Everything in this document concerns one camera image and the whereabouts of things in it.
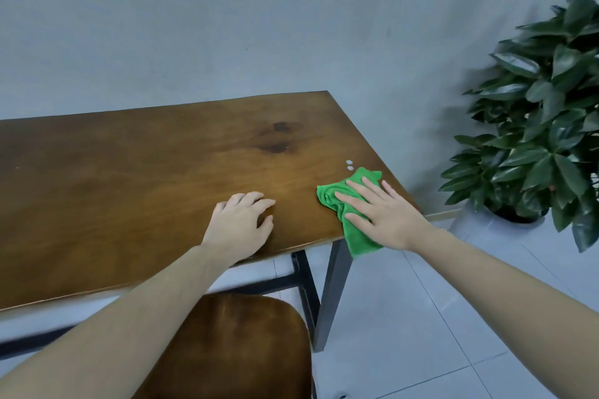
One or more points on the person's right hand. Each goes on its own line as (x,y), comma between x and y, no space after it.
(395,221)

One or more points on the person's right little finger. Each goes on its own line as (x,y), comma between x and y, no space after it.
(391,190)

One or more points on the person's right thumb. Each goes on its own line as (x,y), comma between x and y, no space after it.
(358,222)

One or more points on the green leafy plant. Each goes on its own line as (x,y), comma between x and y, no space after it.
(543,132)

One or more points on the person's left hand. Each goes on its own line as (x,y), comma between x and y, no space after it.
(234,232)

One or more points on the person's right forearm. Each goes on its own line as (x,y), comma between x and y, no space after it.
(505,300)

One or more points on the person's left little finger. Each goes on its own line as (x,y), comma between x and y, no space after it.
(219,207)

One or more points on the white plant pot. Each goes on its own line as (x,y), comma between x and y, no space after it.
(477,223)

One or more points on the person's left middle finger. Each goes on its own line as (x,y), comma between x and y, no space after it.
(250,198)

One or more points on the person's right middle finger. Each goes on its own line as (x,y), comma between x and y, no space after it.
(361,192)

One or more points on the person's left forearm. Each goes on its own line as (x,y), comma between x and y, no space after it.
(121,328)

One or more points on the brown wooden chair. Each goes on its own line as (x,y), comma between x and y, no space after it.
(234,347)

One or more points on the person's left thumb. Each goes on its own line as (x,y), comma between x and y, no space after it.
(266,229)

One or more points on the green microfibre cloth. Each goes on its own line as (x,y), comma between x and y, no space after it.
(358,242)

